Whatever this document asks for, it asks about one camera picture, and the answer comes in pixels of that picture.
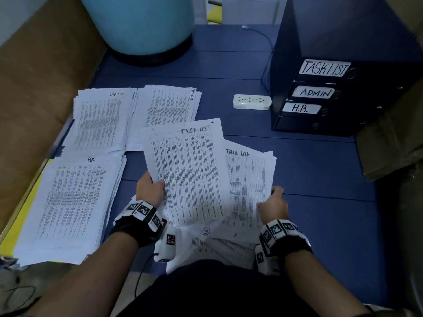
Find person's left hand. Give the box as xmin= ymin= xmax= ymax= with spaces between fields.
xmin=135 ymin=171 xmax=166 ymax=209

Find person's right hand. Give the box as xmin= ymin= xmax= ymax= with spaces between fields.
xmin=256 ymin=186 xmax=290 ymax=225

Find printed paper sheet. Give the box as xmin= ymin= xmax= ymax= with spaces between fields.
xmin=142 ymin=118 xmax=234 ymax=226
xmin=218 ymin=140 xmax=278 ymax=243

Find neat stack of printed papers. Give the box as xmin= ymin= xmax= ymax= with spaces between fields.
xmin=126 ymin=84 xmax=203 ymax=152
xmin=63 ymin=88 xmax=138 ymax=156
xmin=13 ymin=152 xmax=128 ymax=266

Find yellow folder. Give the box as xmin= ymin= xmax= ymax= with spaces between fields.
xmin=0 ymin=158 xmax=52 ymax=258

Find person's left forearm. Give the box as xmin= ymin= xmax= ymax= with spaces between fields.
xmin=30 ymin=231 xmax=143 ymax=317

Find person's right forearm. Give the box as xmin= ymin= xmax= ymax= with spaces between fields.
xmin=284 ymin=251 xmax=367 ymax=317

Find person's dark trousers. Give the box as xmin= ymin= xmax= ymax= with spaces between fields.
xmin=115 ymin=259 xmax=318 ymax=317

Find black marker wristband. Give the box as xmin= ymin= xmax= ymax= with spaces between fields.
xmin=260 ymin=219 xmax=313 ymax=258
xmin=112 ymin=198 xmax=168 ymax=247

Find white power strip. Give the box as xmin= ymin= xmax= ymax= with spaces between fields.
xmin=233 ymin=94 xmax=273 ymax=111

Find brown cardboard box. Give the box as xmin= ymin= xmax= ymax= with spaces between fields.
xmin=357 ymin=76 xmax=423 ymax=181

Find grey plastic sheet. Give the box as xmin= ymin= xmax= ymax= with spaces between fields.
xmin=0 ymin=254 xmax=21 ymax=269

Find teal cylindrical barrel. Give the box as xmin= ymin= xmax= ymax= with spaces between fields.
xmin=79 ymin=0 xmax=196 ymax=66

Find yellow plastic item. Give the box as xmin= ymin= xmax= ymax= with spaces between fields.
xmin=206 ymin=2 xmax=222 ymax=24

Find white partition panel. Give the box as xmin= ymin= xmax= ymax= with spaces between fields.
xmin=221 ymin=0 xmax=288 ymax=25

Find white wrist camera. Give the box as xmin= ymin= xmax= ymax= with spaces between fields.
xmin=254 ymin=237 xmax=278 ymax=276
xmin=154 ymin=224 xmax=181 ymax=263

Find black camera cable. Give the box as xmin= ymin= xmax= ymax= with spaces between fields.
xmin=134 ymin=253 xmax=156 ymax=300

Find thin power cable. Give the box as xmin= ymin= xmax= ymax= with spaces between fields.
xmin=241 ymin=25 xmax=275 ymax=93

